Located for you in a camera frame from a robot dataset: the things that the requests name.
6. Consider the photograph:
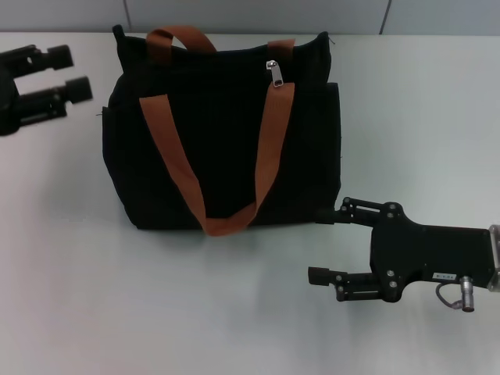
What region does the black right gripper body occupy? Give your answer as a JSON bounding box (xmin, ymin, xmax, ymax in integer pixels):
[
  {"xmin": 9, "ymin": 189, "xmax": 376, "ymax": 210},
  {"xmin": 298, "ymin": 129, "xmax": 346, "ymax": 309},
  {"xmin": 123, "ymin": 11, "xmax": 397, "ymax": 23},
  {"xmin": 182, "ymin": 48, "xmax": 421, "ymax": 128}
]
[{"xmin": 370, "ymin": 201, "xmax": 492, "ymax": 304}]

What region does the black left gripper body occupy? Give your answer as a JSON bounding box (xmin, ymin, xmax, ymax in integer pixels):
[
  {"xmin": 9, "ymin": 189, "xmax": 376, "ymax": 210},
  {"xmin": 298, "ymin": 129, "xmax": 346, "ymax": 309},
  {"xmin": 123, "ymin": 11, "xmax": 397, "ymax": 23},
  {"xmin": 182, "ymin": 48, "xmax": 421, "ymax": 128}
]
[{"xmin": 0, "ymin": 62, "xmax": 21, "ymax": 137}]

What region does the black bag with brown handles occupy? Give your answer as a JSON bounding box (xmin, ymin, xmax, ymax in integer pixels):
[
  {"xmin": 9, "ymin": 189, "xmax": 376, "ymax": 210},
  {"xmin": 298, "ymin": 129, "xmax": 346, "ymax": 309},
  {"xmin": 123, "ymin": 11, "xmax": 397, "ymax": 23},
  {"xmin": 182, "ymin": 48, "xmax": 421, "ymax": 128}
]
[{"xmin": 100, "ymin": 23, "xmax": 344, "ymax": 238}]

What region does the silver zipper pull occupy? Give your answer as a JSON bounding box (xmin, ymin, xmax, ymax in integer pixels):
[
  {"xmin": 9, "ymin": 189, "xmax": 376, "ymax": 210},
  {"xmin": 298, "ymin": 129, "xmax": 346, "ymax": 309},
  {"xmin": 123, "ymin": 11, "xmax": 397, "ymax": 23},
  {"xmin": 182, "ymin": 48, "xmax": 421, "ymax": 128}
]
[{"xmin": 265, "ymin": 59, "xmax": 287, "ymax": 90}]

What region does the gripper cable with silver connector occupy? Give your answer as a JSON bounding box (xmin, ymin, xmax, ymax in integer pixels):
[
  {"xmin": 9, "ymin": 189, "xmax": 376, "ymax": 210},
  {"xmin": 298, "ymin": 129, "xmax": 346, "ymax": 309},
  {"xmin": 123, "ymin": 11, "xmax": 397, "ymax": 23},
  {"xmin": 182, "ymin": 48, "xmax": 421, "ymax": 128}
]
[{"xmin": 435, "ymin": 275, "xmax": 477, "ymax": 313}]

